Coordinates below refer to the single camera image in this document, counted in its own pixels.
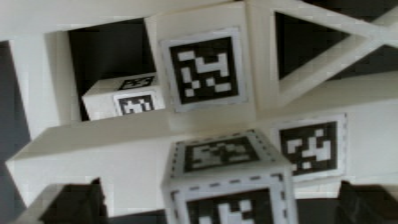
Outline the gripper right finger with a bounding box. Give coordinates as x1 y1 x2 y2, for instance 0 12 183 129
336 181 398 224

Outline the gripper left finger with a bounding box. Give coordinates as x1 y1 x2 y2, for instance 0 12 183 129
39 179 108 224

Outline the white chair back part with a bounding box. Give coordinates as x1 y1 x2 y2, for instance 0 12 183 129
7 0 398 215

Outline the white chair leg with tag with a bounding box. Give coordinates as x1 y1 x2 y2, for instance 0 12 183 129
82 73 165 120

